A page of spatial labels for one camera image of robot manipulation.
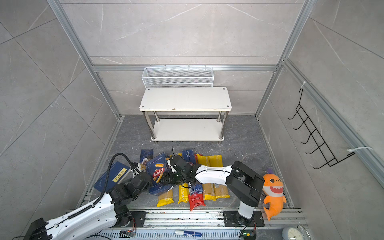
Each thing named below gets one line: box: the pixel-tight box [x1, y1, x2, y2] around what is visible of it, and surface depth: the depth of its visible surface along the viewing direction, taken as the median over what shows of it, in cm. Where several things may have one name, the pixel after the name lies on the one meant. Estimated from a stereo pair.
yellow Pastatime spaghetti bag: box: [178, 182, 190, 204], surface depth 80 cm
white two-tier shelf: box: [139, 87, 232, 145], surface depth 90 cm
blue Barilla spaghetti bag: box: [182, 149, 196, 166], surface depth 91 cm
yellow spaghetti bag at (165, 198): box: [156, 189, 175, 208], surface depth 80 cm
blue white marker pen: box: [174, 230, 202, 237], surface depth 70 cm
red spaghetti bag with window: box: [188, 183, 206, 212], surface depth 77 cm
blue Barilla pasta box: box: [146, 153, 166, 186], surface depth 85 cm
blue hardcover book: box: [93, 161, 132, 192], surface depth 89 cm
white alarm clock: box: [282, 224, 312, 240], surface depth 68 cm
